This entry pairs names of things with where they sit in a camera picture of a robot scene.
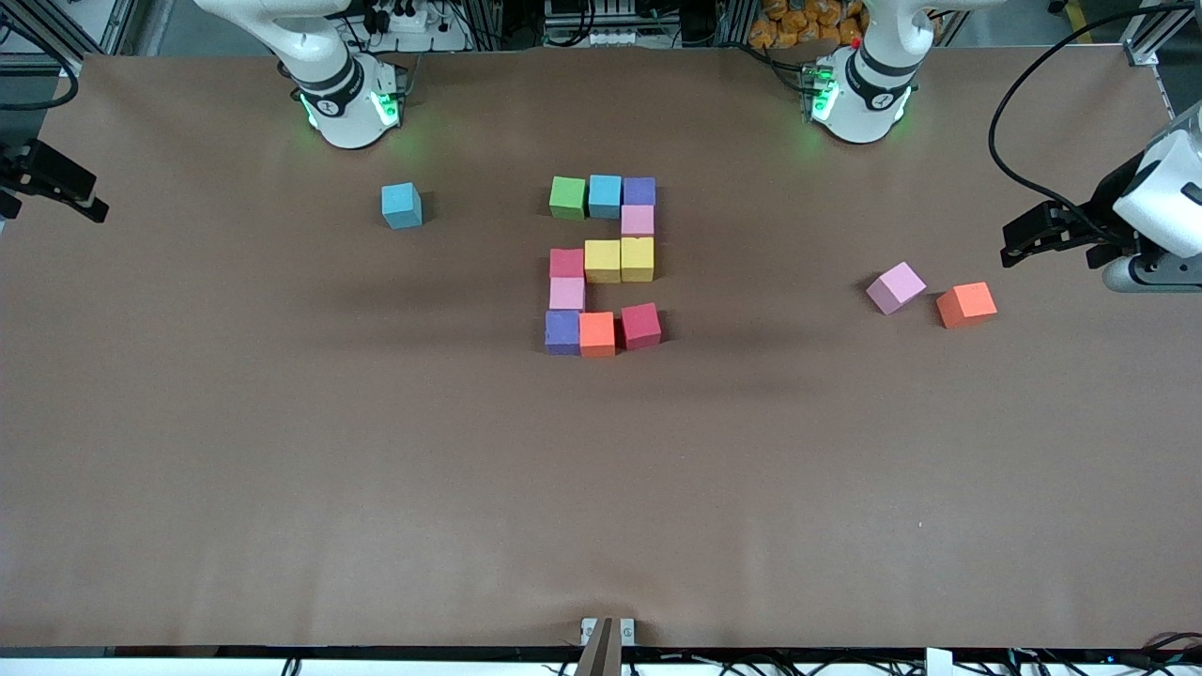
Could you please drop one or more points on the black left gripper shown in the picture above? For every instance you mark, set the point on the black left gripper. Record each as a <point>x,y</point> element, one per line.
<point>1101,228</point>

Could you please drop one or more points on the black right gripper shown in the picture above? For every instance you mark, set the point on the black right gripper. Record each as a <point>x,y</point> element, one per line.
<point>38,169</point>

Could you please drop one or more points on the pink foam block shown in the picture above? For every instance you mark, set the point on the pink foam block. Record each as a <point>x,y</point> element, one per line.
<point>566,294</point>
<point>638,220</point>
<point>895,286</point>

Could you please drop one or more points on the purple foam block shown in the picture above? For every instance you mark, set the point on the purple foam block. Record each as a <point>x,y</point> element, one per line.
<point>562,332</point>
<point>639,192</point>

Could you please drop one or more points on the notched yellow foam block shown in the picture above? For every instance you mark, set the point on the notched yellow foam block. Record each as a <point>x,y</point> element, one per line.
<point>637,259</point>

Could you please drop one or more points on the red foam block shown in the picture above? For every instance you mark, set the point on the red foam block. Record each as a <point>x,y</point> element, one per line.
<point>566,263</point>
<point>640,326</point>

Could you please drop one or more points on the cyan foam block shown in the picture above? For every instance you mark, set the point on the cyan foam block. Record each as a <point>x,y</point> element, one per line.
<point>606,195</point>
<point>401,205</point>

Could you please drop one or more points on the orange foam block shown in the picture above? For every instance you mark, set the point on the orange foam block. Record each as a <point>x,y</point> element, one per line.
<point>965,306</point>
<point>597,334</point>

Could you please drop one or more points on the green foam block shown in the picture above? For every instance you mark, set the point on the green foam block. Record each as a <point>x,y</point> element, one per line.
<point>567,197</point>

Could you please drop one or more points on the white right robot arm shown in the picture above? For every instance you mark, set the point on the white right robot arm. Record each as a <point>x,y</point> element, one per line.
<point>343,103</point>

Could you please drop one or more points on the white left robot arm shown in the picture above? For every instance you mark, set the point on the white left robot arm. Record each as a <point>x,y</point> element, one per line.
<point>869,94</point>

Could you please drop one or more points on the orange crinkled bag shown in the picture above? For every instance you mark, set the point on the orange crinkled bag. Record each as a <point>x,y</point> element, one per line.
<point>798,23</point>

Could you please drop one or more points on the white power strip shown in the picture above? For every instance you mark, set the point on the white power strip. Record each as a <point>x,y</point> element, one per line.
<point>410,19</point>

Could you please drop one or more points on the small white box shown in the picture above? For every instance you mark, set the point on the small white box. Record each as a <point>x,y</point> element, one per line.
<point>939,663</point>

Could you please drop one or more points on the white electrical box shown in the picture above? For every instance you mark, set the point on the white electrical box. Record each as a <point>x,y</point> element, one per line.
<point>610,38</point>

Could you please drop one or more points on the brown table cover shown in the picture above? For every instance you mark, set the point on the brown table cover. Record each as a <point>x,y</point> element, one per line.
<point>601,526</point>

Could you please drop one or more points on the aluminium frame profile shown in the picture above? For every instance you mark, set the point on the aluminium frame profile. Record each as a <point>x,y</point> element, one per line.
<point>49,33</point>
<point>1155,33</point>

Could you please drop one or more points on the aluminium table edge rail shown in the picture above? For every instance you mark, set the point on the aluminium table edge rail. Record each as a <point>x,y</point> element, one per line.
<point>1174,94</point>

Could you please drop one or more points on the camera mount post with bracket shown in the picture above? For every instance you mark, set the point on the camera mount post with bracket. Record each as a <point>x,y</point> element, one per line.
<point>606,648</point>

